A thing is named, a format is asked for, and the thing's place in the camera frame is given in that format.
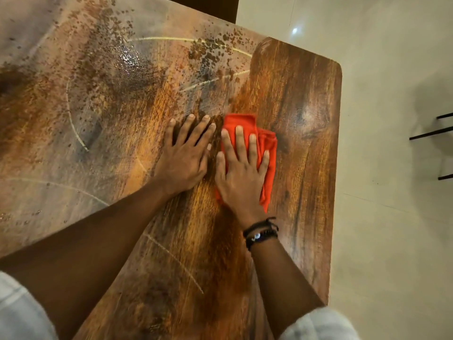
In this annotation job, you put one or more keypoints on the black white plaid shirt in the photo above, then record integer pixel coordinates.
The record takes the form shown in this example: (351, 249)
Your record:
(318, 325)

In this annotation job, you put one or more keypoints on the person's left hand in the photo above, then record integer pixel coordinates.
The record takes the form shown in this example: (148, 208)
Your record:
(182, 162)

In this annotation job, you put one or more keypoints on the black metal leg chair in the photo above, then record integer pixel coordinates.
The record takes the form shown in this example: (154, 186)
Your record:
(430, 133)

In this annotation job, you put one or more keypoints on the person's right hand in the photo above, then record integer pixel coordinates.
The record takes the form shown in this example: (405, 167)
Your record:
(242, 187)

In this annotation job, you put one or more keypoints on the red cleaning cloth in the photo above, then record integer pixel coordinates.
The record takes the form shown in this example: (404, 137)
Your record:
(240, 120)

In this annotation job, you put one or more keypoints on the person's right forearm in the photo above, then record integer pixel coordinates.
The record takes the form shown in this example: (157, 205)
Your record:
(279, 276)

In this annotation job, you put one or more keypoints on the person's left forearm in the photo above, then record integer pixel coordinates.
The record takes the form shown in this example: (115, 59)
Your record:
(88, 251)

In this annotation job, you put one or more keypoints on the dark brown chair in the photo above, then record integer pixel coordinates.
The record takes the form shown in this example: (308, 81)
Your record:
(205, 7)

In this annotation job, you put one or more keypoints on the wooden table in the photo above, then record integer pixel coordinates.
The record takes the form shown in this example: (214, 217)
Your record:
(301, 120)

